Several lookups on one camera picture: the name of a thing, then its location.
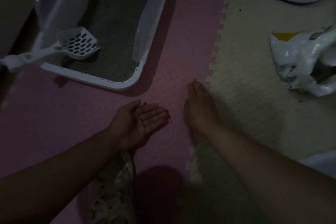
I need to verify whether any person's left hand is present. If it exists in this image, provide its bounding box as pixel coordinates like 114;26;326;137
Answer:
105;99;171;153

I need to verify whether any person's right hand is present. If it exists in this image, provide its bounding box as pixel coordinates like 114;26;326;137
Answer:
183;79;221;134

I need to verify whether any white slotted litter scoop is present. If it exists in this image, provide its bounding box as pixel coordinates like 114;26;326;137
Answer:
0;26;102;71

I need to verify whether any white cat litter tray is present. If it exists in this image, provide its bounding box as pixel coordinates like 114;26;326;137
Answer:
33;0;172;92

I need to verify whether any yellow plastic bag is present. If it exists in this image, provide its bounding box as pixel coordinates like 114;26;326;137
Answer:
270;26;336;98

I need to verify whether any person's right forearm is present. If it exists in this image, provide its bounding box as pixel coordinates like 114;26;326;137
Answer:
199;121;336;224

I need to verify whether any person's left forearm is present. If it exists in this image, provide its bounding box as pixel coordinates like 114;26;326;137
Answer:
0;129;121;224

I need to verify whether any pink foam floor mat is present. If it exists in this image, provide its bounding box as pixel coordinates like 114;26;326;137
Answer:
0;0;237;224

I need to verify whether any white sneaker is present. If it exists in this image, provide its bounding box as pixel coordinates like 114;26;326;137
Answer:
89;152;137;224

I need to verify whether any white plastic bag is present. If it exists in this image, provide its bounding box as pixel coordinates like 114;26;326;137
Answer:
299;150;336;180

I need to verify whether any white bed frame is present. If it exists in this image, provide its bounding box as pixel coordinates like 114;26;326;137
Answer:
0;0;53;56

